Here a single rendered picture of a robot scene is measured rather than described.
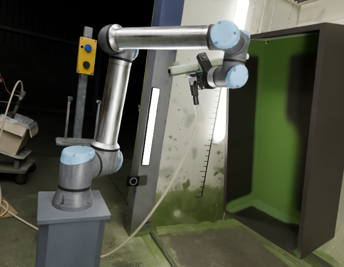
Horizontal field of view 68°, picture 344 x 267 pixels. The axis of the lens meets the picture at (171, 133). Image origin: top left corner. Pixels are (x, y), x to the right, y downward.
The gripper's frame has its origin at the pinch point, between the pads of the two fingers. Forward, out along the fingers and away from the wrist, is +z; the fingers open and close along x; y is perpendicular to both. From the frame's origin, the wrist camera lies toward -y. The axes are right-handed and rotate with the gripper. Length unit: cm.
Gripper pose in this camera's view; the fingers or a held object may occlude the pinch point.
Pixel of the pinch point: (191, 73)
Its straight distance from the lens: 135.1
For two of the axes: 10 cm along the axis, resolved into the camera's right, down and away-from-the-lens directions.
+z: -4.4, -1.9, 8.8
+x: 8.8, -2.9, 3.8
